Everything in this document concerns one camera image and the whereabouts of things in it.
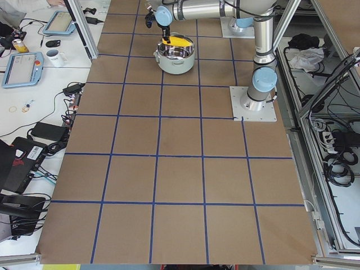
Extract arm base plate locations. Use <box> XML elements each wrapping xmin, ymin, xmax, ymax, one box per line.
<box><xmin>229</xmin><ymin>86</ymin><xmax>277</xmax><ymax>122</ymax></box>
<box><xmin>220</xmin><ymin>17</ymin><xmax>254</xmax><ymax>39</ymax></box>

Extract near teach pendant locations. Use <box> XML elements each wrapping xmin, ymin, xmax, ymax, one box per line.
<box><xmin>2</xmin><ymin>52</ymin><xmax>44</xmax><ymax>88</ymax></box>

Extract black power brick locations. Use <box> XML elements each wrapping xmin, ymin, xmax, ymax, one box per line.
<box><xmin>31</xmin><ymin>122</ymin><xmax>69</xmax><ymax>141</ymax></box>

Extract aluminium frame post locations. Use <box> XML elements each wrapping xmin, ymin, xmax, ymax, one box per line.
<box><xmin>64</xmin><ymin>0</ymin><xmax>98</xmax><ymax>61</ymax></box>

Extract coiled black cables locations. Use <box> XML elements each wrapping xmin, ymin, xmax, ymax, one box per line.
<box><xmin>323</xmin><ymin>151</ymin><xmax>356</xmax><ymax>187</ymax></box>

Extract white crumpled cloth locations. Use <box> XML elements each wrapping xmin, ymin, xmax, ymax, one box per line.
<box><xmin>289</xmin><ymin>48</ymin><xmax>324</xmax><ymax>73</ymax></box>

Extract black laptop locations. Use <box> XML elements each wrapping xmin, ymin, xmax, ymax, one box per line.
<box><xmin>1</xmin><ymin>137</ymin><xmax>47</xmax><ymax>194</ymax></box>

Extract black power adapter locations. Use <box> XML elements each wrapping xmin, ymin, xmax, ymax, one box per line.
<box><xmin>62</xmin><ymin>83</ymin><xmax>85</xmax><ymax>96</ymax></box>

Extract yellow corn cob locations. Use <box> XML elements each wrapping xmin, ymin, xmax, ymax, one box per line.
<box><xmin>162</xmin><ymin>36</ymin><xmax>192</xmax><ymax>47</ymax></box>

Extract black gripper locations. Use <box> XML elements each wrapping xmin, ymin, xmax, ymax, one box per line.
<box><xmin>145</xmin><ymin>8</ymin><xmax>171</xmax><ymax>44</ymax></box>

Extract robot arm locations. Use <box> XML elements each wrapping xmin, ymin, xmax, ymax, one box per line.
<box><xmin>146</xmin><ymin>1</ymin><xmax>277</xmax><ymax>112</ymax></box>

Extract pale green electric pot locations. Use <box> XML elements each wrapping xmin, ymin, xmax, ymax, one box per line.
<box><xmin>154</xmin><ymin>32</ymin><xmax>195</xmax><ymax>74</ymax></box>

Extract white mug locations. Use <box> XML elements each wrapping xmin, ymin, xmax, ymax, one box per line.
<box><xmin>46</xmin><ymin>49</ymin><xmax>68</xmax><ymax>68</ymax></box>

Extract yellow drink can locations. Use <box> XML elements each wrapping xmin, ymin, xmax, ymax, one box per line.
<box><xmin>12</xmin><ymin>39</ymin><xmax>29</xmax><ymax>53</ymax></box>

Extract teach pendant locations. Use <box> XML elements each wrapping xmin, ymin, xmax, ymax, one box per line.
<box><xmin>2</xmin><ymin>52</ymin><xmax>44</xmax><ymax>88</ymax></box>
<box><xmin>43</xmin><ymin>11</ymin><xmax>76</xmax><ymax>36</ymax></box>

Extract far teach pendant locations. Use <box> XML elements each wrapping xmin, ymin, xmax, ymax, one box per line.
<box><xmin>43</xmin><ymin>11</ymin><xmax>76</xmax><ymax>36</ymax></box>

